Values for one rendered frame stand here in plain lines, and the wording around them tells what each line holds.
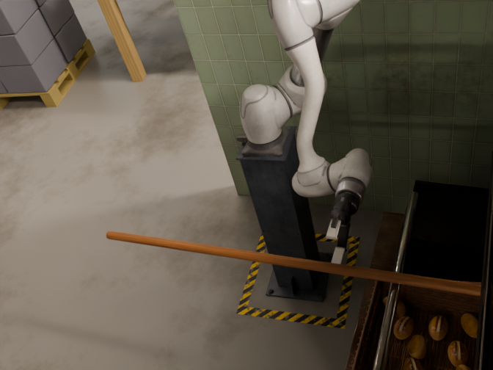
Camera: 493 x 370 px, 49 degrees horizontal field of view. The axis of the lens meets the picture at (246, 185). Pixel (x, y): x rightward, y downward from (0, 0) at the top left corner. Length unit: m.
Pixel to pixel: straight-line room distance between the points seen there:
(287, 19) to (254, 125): 0.62
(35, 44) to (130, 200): 1.81
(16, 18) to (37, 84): 0.57
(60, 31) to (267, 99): 3.42
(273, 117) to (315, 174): 0.42
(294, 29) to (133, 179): 2.52
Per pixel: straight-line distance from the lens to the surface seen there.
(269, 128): 2.20
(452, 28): 2.47
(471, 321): 2.16
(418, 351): 2.08
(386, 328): 1.53
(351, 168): 1.80
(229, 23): 2.70
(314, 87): 1.73
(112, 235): 1.92
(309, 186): 1.88
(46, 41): 5.15
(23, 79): 5.13
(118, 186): 3.99
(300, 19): 1.69
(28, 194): 4.36
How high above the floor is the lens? 2.51
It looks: 44 degrees down
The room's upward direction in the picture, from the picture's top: 17 degrees counter-clockwise
